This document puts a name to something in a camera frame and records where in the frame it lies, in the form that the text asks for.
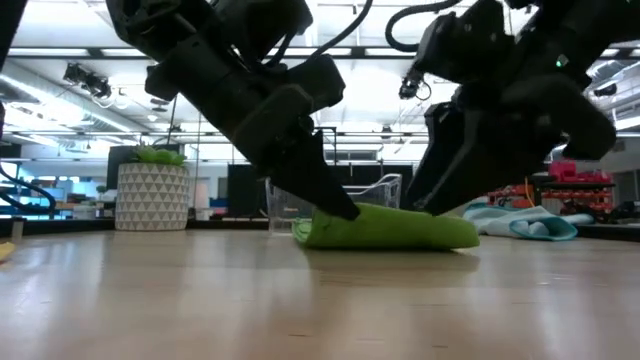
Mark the small black ceiling fixture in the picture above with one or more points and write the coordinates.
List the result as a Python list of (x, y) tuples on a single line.
[(605, 90)]

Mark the light blue microfiber towel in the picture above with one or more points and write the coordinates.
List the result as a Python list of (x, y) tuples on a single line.
[(530, 227)]

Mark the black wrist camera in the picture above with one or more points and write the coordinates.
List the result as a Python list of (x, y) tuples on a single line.
[(465, 47), (320, 82)]

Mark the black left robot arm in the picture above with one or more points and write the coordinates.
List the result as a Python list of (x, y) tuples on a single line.
[(150, 20)]

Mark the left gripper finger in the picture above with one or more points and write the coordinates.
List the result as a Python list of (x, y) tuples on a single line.
[(315, 185)]

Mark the succulent in patterned white pot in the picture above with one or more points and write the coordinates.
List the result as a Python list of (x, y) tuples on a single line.
[(152, 200)]

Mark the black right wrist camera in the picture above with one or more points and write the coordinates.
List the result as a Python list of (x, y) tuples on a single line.
[(465, 47)]

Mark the shelf with red bins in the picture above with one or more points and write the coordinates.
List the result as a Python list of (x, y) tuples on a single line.
[(575, 185)]

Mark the yellow microfiber towel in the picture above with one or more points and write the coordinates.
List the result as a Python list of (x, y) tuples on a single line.
[(5, 250)]

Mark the green microfiber towel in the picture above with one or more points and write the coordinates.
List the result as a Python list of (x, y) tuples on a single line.
[(390, 230)]

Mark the clear plastic bin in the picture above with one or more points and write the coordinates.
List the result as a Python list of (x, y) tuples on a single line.
[(380, 192)]

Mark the black ceiling camera rig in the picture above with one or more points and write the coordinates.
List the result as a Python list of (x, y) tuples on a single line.
[(87, 80)]

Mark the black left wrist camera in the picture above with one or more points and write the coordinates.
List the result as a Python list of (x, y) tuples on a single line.
[(320, 82)]

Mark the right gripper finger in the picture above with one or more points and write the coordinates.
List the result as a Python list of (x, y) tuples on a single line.
[(430, 160), (480, 170)]

